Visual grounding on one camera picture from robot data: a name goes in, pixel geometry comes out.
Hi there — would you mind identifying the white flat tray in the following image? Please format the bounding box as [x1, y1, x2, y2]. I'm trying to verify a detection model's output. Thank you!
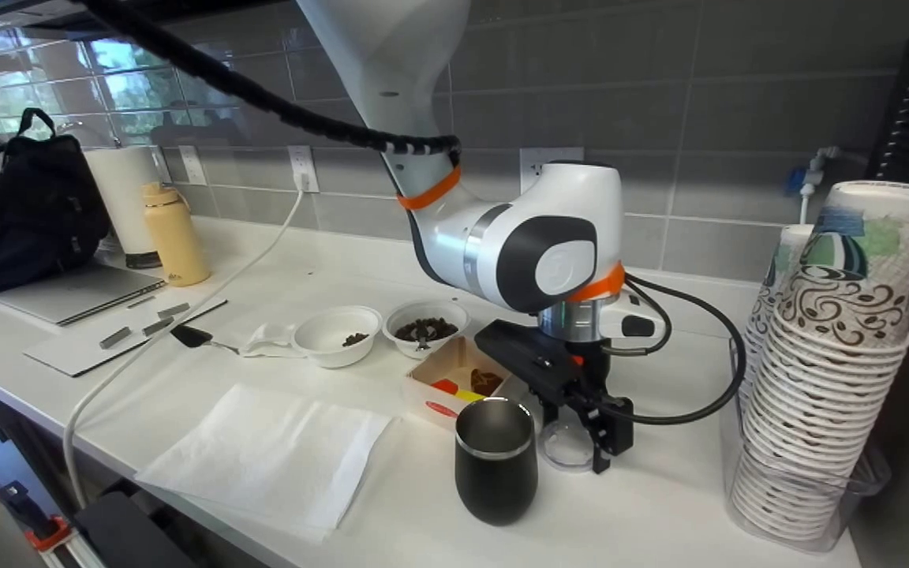
[24, 297, 220, 378]

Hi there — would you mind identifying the white bowl with spoon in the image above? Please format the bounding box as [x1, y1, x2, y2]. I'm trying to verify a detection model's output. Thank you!
[381, 299, 467, 361]

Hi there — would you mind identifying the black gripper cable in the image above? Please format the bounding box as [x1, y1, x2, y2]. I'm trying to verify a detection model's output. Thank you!
[621, 272, 751, 429]

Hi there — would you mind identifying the cardboard box with items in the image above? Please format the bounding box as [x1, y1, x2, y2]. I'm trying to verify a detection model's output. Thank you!
[405, 339, 523, 429]

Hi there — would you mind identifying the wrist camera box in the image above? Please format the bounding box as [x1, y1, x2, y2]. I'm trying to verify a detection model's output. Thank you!
[601, 294, 658, 346]

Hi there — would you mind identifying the black backpack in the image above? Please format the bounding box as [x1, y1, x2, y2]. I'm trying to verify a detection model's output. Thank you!
[0, 109, 110, 292]

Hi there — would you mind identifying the white power plug cable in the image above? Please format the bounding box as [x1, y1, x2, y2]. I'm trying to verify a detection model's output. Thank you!
[59, 159, 321, 509]

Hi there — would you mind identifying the black metal tumbler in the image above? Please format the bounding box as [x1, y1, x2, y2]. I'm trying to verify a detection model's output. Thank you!
[453, 398, 535, 529]

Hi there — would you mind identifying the short paper cup stack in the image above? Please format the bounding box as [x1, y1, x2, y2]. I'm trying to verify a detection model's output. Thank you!
[738, 224, 810, 408]

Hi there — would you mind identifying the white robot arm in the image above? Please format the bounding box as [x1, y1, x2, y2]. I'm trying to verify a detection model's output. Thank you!
[295, 0, 634, 470]

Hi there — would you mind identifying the white bowl with grounds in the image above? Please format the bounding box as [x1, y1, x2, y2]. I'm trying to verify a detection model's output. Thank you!
[291, 308, 379, 370]

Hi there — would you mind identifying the white paper towel roll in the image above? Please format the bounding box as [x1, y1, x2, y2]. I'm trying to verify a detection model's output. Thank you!
[84, 149, 161, 269]

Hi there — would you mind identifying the blue spray bottle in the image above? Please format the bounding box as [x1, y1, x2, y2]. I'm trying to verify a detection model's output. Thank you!
[785, 147, 838, 224]

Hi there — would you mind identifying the beige bottle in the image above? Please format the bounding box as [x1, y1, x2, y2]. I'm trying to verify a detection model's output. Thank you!
[143, 185, 210, 287]

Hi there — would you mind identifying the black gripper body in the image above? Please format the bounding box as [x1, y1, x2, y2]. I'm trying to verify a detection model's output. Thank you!
[475, 319, 634, 456]

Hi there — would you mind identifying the tall paper cup stack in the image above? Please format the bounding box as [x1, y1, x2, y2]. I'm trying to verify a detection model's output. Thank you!
[726, 180, 909, 551]

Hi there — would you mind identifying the black cable conduit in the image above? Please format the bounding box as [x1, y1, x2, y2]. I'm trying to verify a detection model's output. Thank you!
[72, 0, 464, 160]

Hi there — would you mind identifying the clear plastic lid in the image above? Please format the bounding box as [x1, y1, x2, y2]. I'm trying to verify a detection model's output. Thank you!
[541, 418, 592, 468]

